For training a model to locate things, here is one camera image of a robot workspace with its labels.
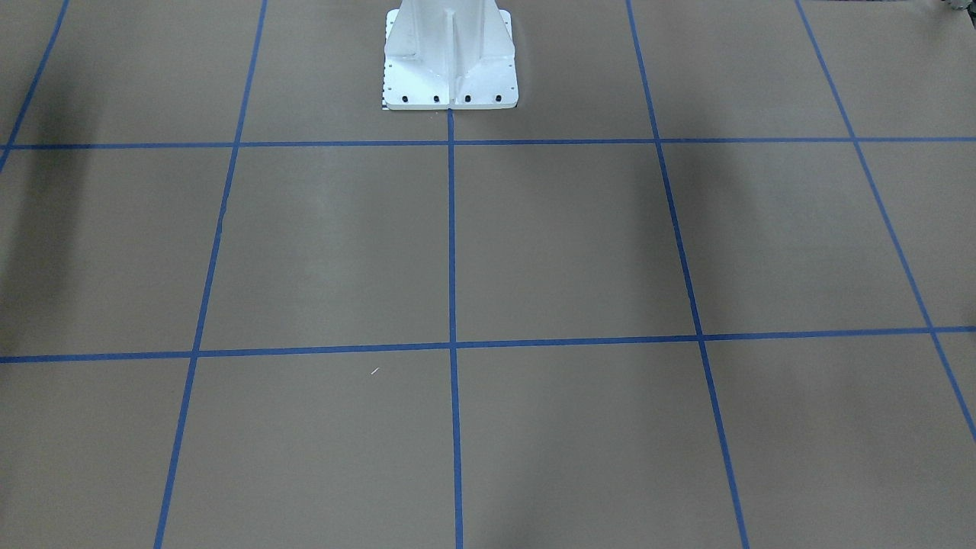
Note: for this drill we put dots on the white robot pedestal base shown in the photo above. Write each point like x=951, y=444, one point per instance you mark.
x=443, y=55

